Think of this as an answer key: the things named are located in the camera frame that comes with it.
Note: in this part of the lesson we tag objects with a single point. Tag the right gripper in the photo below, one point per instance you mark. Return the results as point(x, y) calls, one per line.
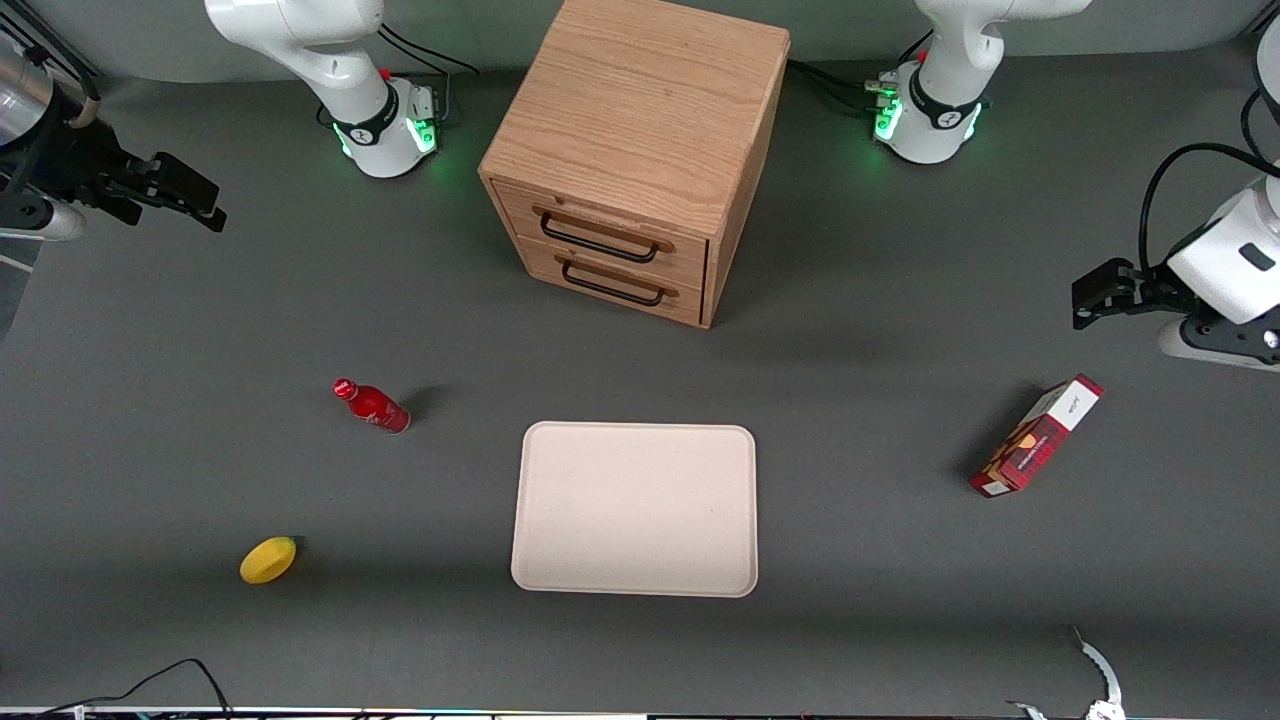
point(62, 160)

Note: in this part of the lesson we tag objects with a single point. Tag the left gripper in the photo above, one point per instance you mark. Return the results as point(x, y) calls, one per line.
point(1146, 288)

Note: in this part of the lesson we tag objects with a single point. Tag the red coke bottle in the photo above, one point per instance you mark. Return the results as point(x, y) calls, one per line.
point(375, 406)

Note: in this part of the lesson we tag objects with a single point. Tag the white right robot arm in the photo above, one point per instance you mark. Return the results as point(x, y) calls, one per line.
point(300, 40)

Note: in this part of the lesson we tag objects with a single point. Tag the beige plastic tray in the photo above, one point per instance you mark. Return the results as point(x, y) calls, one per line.
point(635, 510)

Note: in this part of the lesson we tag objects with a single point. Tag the red and white carton box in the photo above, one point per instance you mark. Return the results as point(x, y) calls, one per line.
point(1035, 440)

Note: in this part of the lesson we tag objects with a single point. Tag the yellow lemon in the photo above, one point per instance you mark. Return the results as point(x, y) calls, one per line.
point(268, 560)

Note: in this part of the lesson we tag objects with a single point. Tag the white curved plastic piece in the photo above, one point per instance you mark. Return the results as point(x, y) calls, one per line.
point(1102, 675)

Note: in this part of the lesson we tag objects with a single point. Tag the wooden drawer front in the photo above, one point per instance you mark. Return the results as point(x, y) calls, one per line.
point(610, 280)
point(600, 228)

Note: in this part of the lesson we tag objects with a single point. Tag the wooden drawer cabinet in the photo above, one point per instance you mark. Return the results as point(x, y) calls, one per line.
point(640, 110)

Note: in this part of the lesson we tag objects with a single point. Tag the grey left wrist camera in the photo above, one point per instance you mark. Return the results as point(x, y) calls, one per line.
point(1215, 345)

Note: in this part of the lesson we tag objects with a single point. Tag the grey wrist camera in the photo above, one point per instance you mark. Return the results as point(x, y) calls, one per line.
point(40, 222)
point(1215, 345)

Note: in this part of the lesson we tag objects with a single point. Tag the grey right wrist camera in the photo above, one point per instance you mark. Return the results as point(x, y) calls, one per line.
point(40, 222)

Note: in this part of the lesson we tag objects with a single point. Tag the black metal frame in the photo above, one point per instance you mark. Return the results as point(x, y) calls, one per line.
point(45, 35)

